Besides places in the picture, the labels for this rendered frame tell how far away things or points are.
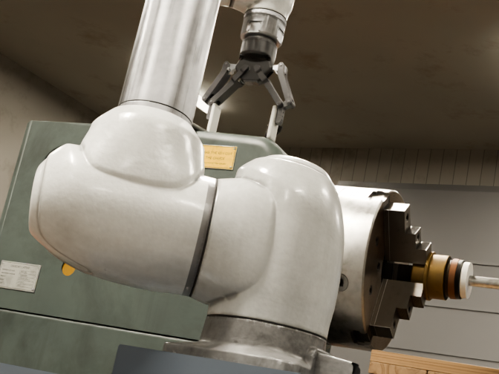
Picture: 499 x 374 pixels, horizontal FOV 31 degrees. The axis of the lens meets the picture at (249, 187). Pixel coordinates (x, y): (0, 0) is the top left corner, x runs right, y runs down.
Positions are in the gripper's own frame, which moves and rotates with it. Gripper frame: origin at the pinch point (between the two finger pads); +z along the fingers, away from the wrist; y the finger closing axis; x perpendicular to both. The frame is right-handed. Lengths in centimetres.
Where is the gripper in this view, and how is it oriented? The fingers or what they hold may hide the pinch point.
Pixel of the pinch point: (240, 133)
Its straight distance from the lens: 183.9
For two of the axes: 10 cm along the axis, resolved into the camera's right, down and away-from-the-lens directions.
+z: -2.0, 9.5, -2.6
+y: 9.1, 0.7, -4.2
